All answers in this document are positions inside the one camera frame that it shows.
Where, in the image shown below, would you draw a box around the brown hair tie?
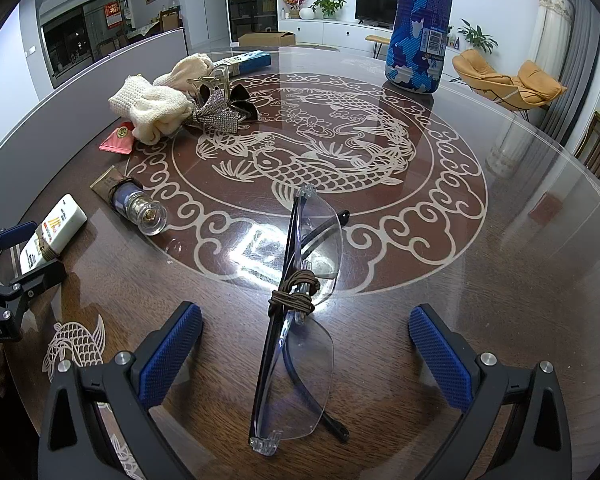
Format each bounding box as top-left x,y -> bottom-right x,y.
32,227 -> 63,261
267,270 -> 322,318

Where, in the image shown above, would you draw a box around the gold cosmetic tube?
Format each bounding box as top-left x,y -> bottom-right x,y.
90,165 -> 168,237

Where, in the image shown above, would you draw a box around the wooden bench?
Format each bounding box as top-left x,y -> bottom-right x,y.
365,34 -> 392,58

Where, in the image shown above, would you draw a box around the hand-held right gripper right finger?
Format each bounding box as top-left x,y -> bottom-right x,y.
408,304 -> 573,480

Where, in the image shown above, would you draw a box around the white television console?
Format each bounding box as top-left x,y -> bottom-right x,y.
278,17 -> 396,53

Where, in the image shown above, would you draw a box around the flat screen television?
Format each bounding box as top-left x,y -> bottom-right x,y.
356,0 -> 400,28

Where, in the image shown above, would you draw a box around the red window poster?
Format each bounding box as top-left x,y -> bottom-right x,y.
104,1 -> 126,28

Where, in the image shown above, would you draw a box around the white partition board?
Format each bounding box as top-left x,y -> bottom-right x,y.
0,27 -> 188,171

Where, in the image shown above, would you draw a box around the red pouch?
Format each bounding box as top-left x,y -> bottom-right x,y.
99,126 -> 133,153

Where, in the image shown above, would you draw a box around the orange flower bouquet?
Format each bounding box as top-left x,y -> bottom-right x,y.
281,0 -> 311,20

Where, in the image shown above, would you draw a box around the orange lounge chair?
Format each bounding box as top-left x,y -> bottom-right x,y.
451,49 -> 531,111
512,60 -> 568,111

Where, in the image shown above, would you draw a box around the dark glass display cabinet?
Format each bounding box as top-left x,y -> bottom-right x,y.
224,0 -> 279,43

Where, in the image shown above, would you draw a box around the clear rimless glasses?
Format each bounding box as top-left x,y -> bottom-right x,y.
248,184 -> 351,457

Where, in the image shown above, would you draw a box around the grey curtain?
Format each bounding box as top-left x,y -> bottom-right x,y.
565,0 -> 600,128

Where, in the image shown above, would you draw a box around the rhinestone hair clip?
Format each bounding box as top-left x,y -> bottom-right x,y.
186,75 -> 258,133

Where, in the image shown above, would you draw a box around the large leafy potted plant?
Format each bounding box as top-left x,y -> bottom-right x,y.
457,19 -> 499,56

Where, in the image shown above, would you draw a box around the dark glass balcony door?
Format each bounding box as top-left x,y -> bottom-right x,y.
40,0 -> 131,86

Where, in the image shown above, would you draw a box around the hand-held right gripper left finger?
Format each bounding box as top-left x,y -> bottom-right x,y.
37,301 -> 203,480

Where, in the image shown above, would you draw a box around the long blue box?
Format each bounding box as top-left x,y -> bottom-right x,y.
212,50 -> 272,78

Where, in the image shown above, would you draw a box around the small white box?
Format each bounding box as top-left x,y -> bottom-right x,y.
19,193 -> 87,276

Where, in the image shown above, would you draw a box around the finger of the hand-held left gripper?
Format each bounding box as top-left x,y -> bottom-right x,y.
7,259 -> 67,306
0,221 -> 38,273

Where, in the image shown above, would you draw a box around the blue patterned canister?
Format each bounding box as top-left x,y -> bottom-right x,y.
384,0 -> 459,95

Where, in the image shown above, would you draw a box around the white standing air conditioner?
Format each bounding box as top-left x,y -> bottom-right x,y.
525,0 -> 576,81

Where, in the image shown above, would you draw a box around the cream knit glove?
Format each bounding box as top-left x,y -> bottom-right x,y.
108,75 -> 193,145
152,52 -> 216,88

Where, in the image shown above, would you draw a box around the open cardboard box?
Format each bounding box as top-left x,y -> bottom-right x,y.
238,31 -> 296,47

